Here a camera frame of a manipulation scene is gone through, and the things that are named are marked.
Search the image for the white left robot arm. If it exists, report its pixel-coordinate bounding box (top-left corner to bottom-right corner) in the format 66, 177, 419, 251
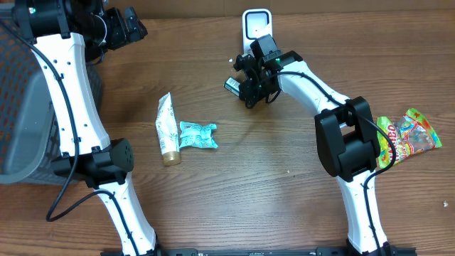
12, 0, 159, 255

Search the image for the green haribo candy bag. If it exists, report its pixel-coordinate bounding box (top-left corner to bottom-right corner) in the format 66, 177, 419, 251
377, 108, 442, 164

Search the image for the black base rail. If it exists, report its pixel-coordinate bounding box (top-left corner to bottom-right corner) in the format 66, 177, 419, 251
101, 247, 417, 256

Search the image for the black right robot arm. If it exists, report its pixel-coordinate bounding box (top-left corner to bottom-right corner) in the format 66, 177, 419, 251
233, 35, 387, 255

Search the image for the white tube with gold cap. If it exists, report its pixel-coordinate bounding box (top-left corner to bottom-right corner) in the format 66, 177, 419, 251
156, 92, 181, 166

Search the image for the grey plastic shopping basket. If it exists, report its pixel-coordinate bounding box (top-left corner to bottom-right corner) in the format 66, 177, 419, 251
1, 19, 110, 185

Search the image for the green axe brand box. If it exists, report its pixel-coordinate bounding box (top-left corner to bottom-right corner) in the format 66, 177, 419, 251
224, 77, 240, 97

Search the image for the teal packet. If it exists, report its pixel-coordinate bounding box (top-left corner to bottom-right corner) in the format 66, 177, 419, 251
179, 122, 218, 149

